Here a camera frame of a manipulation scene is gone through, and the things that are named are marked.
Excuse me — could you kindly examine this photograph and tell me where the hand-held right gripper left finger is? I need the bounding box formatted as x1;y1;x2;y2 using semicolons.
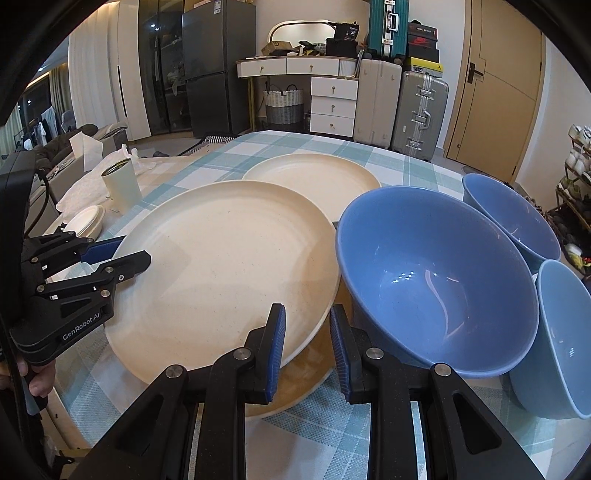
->
69;303;287;480

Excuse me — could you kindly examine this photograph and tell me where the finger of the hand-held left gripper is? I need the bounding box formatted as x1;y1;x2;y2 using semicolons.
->
36;250;152;320
23;231;126;278

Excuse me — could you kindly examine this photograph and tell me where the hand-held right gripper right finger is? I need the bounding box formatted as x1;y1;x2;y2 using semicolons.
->
329;304;546;480

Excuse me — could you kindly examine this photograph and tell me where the blue ceramic bowl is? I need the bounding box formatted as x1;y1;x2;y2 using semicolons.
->
462;174;563;273
335;185;540;379
509;260;591;420

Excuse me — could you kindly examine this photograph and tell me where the stack of white small bowls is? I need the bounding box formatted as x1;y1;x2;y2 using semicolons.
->
64;205;106;239

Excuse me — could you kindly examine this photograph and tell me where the person's left hand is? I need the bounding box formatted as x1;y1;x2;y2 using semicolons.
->
0;357;57;398

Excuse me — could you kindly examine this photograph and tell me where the pale green thermos cup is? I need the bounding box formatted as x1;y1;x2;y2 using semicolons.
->
102;158;140;210

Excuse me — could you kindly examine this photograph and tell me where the beige checkered tablecloth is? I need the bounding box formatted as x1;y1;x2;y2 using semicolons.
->
46;143;241;241

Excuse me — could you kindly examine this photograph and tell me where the white paper tissue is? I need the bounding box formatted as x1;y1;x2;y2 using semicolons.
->
69;131;103;172

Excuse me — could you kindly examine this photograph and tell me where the grey sofa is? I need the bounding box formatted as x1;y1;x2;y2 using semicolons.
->
28;122;130;195

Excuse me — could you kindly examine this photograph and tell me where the black and white patterned rug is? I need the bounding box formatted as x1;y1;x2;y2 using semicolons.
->
185;134;238;155

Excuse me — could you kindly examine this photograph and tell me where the beige curtain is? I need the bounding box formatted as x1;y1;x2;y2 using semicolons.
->
48;65;75;118

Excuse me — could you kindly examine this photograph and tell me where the white cabinet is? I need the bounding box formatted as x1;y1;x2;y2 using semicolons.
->
69;9;151;141

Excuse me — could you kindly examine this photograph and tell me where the black glass cabinet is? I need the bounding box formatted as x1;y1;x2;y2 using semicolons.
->
139;0;190;137

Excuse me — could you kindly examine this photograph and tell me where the woven laundry basket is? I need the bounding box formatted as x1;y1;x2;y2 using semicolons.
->
263;84;304;125

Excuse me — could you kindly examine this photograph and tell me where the dark grey fridge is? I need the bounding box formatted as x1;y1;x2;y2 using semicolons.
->
181;6;257;138

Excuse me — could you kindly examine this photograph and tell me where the silver suitcase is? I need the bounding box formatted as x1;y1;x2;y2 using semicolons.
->
390;70;450;161

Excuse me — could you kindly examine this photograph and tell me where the beige suitcase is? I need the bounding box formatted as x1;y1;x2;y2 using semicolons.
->
355;58;403;149

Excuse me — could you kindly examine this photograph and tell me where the white dresser with drawers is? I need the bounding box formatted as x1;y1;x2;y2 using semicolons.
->
236;56;360;138

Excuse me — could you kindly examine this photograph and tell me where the open cardboard box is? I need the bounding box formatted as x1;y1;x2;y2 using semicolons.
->
262;39;294;57

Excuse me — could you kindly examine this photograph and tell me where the wooden shoe rack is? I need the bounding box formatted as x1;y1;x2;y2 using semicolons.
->
545;124;591;278

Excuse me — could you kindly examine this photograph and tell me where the arched dresser mirror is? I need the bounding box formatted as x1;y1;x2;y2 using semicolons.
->
269;19;340;56

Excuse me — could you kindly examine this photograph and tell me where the black and yellow shoebox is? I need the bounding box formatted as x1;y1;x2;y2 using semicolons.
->
406;58;445;75

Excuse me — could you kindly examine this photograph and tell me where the black bag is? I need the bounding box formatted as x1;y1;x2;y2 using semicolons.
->
325;38;360;58

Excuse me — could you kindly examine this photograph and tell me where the wooden door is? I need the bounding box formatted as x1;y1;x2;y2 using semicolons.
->
445;0;546;183

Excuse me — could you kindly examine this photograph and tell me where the black shoebox red logo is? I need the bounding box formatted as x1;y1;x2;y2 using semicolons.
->
406;34;440;61

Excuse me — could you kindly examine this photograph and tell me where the teal suitcase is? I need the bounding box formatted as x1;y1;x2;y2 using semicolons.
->
368;0;410;58

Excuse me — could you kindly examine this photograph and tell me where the black cable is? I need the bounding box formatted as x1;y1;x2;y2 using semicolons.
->
31;170;52;232

